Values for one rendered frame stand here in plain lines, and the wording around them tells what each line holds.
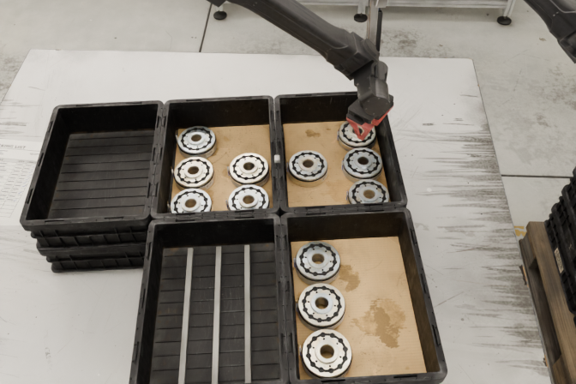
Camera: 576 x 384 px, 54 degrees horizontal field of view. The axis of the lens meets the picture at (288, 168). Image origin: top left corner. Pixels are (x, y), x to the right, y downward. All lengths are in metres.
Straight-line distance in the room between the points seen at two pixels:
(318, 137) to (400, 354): 0.64
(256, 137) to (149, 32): 1.96
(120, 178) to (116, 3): 2.31
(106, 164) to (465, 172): 1.02
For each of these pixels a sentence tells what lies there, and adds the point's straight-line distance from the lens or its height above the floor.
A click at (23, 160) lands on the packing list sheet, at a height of 0.70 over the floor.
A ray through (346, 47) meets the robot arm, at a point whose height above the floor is 1.27.
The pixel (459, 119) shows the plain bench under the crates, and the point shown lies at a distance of 1.91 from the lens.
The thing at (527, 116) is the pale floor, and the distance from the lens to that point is 3.06.
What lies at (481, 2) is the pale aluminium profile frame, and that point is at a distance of 3.51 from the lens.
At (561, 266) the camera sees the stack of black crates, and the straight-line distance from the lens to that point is 2.31.
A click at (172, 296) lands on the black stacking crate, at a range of 1.35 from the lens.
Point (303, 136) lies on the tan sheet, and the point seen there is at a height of 0.83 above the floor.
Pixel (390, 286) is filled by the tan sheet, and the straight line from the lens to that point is 1.35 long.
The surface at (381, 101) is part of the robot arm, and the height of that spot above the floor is 1.17.
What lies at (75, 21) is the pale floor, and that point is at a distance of 3.70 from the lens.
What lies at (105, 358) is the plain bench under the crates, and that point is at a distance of 1.47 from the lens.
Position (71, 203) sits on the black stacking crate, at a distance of 1.57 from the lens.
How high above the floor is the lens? 2.00
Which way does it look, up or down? 50 degrees down
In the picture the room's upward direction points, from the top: 1 degrees counter-clockwise
